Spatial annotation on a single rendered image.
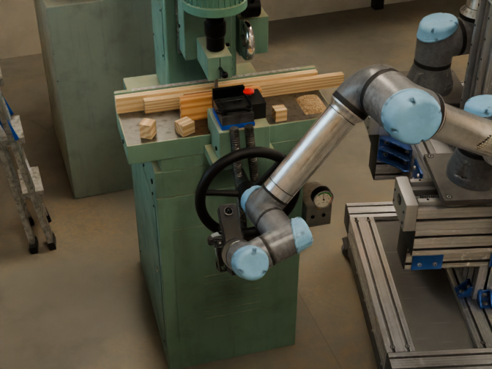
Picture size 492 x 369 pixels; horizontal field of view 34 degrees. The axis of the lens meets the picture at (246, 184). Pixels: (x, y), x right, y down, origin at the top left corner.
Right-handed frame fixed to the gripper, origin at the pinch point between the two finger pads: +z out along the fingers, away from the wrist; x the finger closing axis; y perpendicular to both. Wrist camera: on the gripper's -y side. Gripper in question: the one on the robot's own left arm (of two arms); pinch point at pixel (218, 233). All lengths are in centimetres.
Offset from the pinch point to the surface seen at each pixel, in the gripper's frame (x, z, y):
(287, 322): 29, 52, 43
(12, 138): -51, 95, -30
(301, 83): 35, 25, -35
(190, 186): -2.1, 21.0, -11.0
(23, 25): -43, 265, -87
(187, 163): -2.9, 17.0, -17.8
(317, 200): 34.0, 19.3, -1.3
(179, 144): -4.9, 13.7, -23.5
